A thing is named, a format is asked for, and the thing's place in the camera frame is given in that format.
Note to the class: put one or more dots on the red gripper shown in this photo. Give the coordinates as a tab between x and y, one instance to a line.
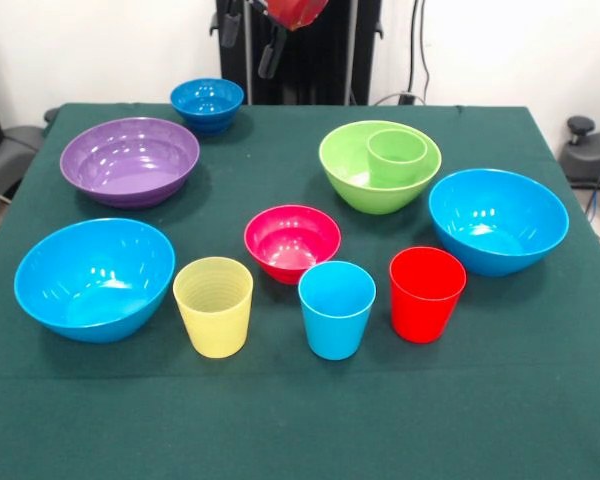
297	12

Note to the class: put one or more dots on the small dark blue bowl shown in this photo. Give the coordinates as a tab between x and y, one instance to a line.
207	105

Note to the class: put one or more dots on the purple bowl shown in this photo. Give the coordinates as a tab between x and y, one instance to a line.
130	165

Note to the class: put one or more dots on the green bowl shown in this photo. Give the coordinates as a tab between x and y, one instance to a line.
375	197

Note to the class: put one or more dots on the large light blue bowl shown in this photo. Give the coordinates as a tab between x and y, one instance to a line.
497	225
95	280

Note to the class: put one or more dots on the pink bowl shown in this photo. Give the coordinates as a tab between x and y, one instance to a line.
290	240

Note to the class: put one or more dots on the yellow cup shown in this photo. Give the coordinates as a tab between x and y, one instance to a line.
215	320

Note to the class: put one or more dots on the light blue cup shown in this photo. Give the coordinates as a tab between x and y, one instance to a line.
335	325

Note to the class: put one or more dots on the red cup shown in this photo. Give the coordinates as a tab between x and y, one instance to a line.
422	305

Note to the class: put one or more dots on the dark green tablecloth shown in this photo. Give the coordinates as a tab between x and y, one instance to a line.
300	415

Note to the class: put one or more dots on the grey pedestal foot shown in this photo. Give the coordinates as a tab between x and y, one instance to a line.
10	155
590	155

